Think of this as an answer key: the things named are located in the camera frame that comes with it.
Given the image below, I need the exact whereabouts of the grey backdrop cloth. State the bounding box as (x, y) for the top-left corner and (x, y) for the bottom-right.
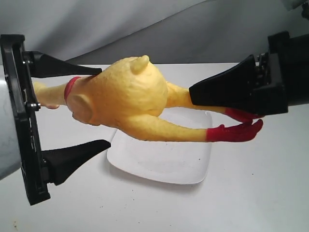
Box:
(0, 0), (309, 64)

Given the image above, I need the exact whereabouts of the yellow rubber chicken toy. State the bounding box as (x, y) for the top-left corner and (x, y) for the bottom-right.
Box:
(33, 55), (263, 142)

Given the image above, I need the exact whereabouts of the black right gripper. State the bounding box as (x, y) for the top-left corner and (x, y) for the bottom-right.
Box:
(189, 31), (309, 116)

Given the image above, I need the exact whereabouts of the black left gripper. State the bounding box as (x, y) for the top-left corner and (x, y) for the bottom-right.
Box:
(0, 34), (111, 205)

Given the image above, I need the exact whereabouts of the white square plate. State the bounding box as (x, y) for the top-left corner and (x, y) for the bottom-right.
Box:
(107, 111), (213, 186)

